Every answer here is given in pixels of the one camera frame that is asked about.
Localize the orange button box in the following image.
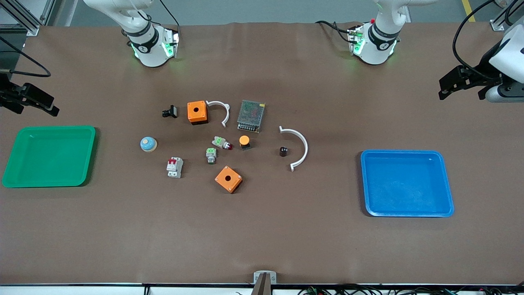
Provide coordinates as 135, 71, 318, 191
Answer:
187, 100, 208, 125
215, 166, 243, 194

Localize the white red circuit breaker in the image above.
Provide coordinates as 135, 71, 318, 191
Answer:
166, 157, 184, 179

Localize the grey metal bracket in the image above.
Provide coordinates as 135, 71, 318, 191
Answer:
253, 270, 277, 284

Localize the brown table mat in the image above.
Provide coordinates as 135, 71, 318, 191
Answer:
0, 21, 524, 286

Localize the black right arm base cable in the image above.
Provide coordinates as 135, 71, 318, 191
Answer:
159, 0, 181, 39

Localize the black left arm base cable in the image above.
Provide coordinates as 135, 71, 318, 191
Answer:
315, 20, 353, 44

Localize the small white curved bracket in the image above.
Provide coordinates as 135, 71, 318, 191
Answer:
206, 100, 230, 128

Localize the black arm base cable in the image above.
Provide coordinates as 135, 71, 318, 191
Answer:
315, 20, 353, 44
159, 0, 181, 39

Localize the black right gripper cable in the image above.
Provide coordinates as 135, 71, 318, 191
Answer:
0, 36, 52, 78

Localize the large white curved bracket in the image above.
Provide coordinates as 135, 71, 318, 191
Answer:
279, 126, 309, 172

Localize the metal mesh power supply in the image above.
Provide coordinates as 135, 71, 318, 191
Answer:
237, 100, 266, 133

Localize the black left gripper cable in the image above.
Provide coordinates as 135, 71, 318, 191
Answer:
452, 0, 498, 78

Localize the dark camera pole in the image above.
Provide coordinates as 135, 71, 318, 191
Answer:
250, 272, 273, 295

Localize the blue plastic tray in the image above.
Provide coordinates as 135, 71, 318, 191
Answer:
360, 150, 455, 218

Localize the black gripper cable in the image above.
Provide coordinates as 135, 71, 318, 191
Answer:
452, 0, 498, 78
0, 36, 52, 78

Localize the green plastic tray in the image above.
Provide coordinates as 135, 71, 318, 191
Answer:
2, 125, 97, 188

